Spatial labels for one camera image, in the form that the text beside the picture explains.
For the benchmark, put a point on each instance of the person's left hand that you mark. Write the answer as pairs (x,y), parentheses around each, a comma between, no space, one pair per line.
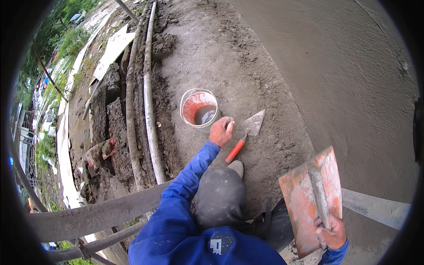
(218,131)

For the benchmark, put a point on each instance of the person's right hand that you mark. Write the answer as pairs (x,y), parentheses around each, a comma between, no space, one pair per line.
(335,234)

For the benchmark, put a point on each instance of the person's right fingers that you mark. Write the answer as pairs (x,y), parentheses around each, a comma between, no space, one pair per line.
(320,233)

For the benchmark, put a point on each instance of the person's left fingers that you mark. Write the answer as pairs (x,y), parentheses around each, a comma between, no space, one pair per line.
(229,125)

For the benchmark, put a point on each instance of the orange plastering float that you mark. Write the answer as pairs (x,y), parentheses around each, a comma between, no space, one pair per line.
(299,198)

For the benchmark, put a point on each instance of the white bucket red inside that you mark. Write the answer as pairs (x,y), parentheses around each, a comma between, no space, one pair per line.
(198,111)

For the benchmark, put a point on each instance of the person's legs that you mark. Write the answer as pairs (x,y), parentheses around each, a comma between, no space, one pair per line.
(220,197)

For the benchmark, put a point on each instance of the long white pipe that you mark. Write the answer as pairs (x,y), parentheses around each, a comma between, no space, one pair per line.
(149,99)

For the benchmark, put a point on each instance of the long mud-caked pipe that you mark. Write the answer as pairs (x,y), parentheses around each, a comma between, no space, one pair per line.
(131,109)

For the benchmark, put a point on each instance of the person's body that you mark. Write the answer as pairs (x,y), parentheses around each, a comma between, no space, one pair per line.
(179,238)

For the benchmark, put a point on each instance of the colourful printed sack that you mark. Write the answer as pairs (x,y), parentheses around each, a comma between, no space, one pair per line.
(99,153)

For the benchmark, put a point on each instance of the white flat sheet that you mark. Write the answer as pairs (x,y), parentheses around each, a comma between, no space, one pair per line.
(112,51)

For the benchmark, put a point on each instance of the short white pipe piece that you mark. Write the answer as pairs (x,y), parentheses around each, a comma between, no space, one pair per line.
(90,101)

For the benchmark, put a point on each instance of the grey slanted pole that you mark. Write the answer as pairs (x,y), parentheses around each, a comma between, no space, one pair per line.
(126,10)

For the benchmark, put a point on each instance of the grey scaffold plank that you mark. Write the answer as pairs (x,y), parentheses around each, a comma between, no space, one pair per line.
(99,215)

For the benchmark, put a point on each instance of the grey scaffold tube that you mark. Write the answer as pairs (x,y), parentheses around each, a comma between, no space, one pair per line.
(109,240)

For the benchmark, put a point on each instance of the parked car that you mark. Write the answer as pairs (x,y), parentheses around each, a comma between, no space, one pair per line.
(78,16)

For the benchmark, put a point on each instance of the thin rusty rod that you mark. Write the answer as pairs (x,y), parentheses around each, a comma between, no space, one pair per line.
(49,74)

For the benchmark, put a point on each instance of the curved metal rail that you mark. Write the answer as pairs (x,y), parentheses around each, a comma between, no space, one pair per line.
(25,180)

